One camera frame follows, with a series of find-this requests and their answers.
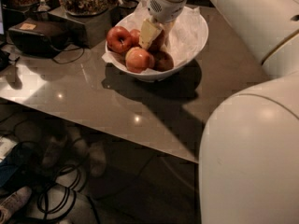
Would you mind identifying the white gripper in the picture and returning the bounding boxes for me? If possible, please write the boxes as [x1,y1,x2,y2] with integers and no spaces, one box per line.
[139,0,187,50]

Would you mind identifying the red-yellow apple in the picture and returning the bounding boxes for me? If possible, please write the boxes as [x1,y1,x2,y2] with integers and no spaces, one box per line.
[149,31,165,52]

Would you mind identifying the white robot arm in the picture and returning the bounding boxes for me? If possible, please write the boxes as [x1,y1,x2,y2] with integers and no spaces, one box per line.
[198,0,299,224]

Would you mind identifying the small red apple middle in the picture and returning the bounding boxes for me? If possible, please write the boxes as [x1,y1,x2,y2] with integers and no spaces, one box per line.
[130,29,140,47]

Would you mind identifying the red apple front right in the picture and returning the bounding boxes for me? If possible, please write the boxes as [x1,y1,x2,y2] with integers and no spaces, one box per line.
[153,51,174,72]

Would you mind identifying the pale red apple front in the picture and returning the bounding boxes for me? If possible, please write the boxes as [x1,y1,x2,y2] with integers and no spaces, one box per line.
[125,47,155,74]

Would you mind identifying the red apple far left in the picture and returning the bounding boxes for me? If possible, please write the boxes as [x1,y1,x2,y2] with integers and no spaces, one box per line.
[107,26,133,53]

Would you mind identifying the white bowl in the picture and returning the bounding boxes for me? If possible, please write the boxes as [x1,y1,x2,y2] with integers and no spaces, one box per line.
[102,7,208,82]

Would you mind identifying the white paper liner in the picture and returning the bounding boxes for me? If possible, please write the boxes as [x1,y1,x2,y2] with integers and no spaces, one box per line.
[102,0,206,67]

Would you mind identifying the black cup with spoon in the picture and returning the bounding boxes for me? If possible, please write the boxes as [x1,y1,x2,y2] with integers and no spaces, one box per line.
[111,0,140,20]

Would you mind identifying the grey metal stand box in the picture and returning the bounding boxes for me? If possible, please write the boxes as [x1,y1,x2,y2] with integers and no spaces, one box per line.
[49,7,111,49]

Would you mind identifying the black device with label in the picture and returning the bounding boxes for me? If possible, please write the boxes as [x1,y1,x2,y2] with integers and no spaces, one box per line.
[8,19,69,58]

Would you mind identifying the metal scoop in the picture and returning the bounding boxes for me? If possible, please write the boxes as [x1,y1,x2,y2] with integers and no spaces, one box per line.
[37,0,50,12]

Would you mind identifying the white shoe right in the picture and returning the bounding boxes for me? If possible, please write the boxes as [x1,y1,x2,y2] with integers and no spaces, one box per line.
[89,142,107,177]

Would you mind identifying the white shoe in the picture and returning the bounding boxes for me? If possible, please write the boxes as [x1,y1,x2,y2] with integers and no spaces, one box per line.
[42,136,67,168]
[89,142,107,177]

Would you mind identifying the white shoe left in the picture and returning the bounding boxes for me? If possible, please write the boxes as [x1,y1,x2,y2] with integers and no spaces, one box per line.
[42,136,67,168]

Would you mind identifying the blue box on floor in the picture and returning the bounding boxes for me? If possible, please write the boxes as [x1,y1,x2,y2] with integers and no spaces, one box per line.
[0,142,35,189]

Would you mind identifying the grey sneaker bottom left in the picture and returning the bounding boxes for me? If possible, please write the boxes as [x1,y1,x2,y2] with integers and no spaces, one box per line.
[0,187,32,224]

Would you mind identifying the black cable on table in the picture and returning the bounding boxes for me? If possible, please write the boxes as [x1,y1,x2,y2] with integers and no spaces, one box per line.
[50,45,86,65]

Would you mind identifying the coiled black floor cable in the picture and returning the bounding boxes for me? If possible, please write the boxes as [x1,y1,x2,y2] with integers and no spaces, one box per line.
[18,161,102,224]

